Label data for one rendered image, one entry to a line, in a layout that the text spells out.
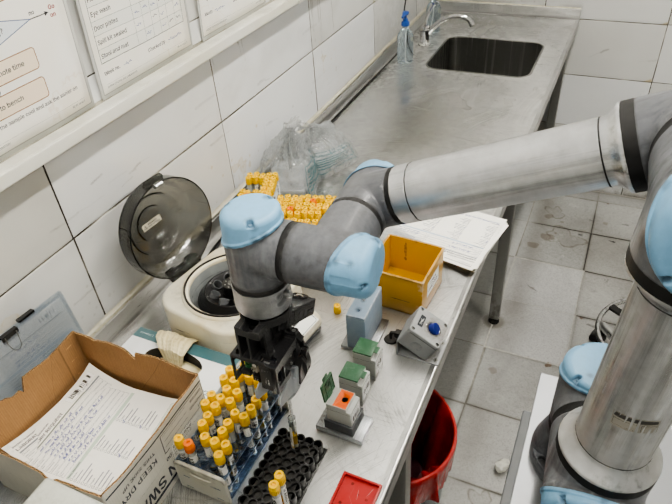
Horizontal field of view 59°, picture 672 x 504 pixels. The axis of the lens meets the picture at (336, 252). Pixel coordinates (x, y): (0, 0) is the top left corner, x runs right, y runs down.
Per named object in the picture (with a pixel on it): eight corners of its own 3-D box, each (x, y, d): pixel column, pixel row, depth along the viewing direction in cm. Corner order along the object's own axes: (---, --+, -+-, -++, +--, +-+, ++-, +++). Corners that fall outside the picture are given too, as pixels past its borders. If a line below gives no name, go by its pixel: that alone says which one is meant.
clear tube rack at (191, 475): (231, 506, 97) (223, 482, 93) (181, 484, 101) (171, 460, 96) (290, 409, 111) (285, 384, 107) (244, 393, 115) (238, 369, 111)
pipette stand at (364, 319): (373, 356, 120) (371, 321, 114) (341, 348, 123) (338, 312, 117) (389, 323, 128) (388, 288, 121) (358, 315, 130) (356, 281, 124)
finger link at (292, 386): (272, 421, 90) (264, 381, 84) (290, 392, 94) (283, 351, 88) (291, 427, 89) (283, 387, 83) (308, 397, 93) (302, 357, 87)
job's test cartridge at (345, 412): (351, 434, 105) (350, 412, 101) (327, 425, 107) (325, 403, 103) (361, 416, 108) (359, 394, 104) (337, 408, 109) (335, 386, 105)
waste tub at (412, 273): (421, 319, 128) (423, 284, 122) (365, 302, 133) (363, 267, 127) (443, 281, 137) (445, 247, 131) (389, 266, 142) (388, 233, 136)
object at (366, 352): (375, 381, 115) (374, 357, 111) (353, 374, 117) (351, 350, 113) (383, 366, 118) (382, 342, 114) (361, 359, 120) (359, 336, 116)
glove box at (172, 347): (217, 424, 110) (207, 391, 104) (116, 386, 118) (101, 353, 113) (251, 375, 119) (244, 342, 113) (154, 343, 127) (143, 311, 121)
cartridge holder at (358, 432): (361, 446, 104) (361, 434, 102) (316, 429, 108) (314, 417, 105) (373, 422, 108) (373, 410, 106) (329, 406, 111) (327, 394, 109)
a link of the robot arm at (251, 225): (268, 232, 65) (201, 218, 68) (279, 305, 72) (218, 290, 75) (298, 194, 71) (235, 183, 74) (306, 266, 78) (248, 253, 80)
